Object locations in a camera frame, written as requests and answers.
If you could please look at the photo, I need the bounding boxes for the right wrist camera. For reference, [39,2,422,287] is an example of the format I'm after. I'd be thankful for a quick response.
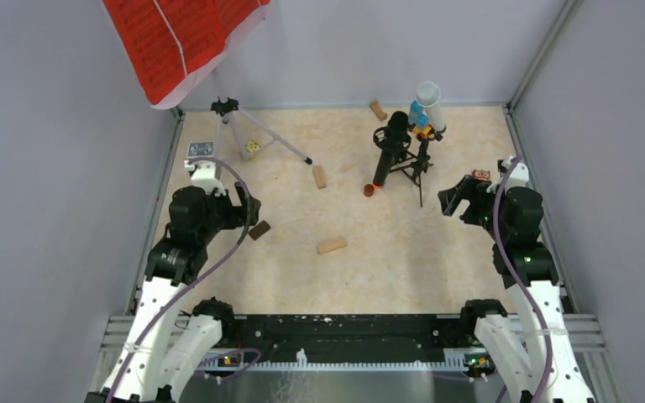
[486,156,530,194]

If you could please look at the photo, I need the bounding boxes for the blue yellow toy block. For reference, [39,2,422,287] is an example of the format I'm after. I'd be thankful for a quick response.
[408,101,434,139]

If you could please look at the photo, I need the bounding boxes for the light wooden block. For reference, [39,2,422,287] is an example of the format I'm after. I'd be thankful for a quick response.
[316,237,348,255]
[312,165,328,190]

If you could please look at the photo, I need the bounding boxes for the white tube on tripod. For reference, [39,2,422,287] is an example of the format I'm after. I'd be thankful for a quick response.
[416,81,447,133]

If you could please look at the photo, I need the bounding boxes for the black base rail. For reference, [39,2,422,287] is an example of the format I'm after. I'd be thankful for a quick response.
[215,314,490,367]

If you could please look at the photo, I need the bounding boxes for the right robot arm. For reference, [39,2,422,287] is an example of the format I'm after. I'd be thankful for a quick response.
[438,175,596,402]

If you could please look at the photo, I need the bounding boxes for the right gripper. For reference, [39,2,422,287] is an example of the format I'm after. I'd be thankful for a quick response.
[438,174,510,242]

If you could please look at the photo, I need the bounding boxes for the black microphone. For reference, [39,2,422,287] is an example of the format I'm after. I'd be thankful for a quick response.
[372,111,411,189]

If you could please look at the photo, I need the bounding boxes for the light wooden block front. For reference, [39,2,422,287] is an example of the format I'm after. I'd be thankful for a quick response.
[316,237,348,255]

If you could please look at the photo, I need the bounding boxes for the playing card box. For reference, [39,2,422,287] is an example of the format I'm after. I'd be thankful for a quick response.
[186,141,215,159]

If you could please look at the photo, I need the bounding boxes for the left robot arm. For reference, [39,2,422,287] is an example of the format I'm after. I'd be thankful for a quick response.
[85,181,260,402]

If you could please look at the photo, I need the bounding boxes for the small brown cylinder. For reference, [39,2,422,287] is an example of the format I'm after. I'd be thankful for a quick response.
[363,184,375,197]

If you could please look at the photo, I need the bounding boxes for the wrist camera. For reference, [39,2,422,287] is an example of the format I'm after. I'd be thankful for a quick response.
[184,160,225,197]
[486,156,530,194]

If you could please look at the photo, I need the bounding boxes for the white music stand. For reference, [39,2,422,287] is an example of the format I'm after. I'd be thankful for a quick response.
[149,0,313,165]

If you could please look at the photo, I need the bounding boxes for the yellow owl toy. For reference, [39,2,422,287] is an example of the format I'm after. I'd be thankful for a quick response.
[244,139,261,160]

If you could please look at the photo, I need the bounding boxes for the dark brown block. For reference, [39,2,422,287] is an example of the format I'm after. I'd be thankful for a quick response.
[248,221,271,241]

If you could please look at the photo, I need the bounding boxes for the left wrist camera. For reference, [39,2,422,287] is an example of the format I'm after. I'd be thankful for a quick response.
[184,160,225,197]

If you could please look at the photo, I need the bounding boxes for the wooden block at back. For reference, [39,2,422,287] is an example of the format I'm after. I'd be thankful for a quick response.
[370,99,388,122]

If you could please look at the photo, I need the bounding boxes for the black mic tripod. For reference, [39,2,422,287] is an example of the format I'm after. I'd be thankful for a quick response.
[391,134,443,207]

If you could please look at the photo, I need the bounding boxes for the light wooden block middle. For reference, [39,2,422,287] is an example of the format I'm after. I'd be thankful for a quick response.
[312,165,328,190]

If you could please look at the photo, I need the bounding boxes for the red owl toy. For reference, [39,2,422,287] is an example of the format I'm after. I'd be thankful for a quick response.
[471,170,491,181]

